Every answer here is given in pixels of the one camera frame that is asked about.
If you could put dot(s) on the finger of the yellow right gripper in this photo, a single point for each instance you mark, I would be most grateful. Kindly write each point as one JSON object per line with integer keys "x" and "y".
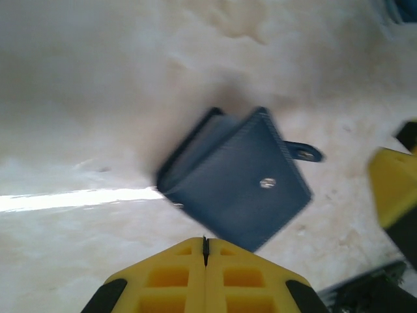
{"x": 408, "y": 137}
{"x": 397, "y": 189}

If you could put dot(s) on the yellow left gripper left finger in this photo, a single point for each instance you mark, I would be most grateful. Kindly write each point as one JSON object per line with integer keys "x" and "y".
{"x": 137, "y": 293}

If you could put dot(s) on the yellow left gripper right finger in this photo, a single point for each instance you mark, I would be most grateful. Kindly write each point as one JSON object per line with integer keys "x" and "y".
{"x": 277, "y": 293}

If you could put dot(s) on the blue card holder wallet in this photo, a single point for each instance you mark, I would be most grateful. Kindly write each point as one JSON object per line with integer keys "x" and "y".
{"x": 234, "y": 189}

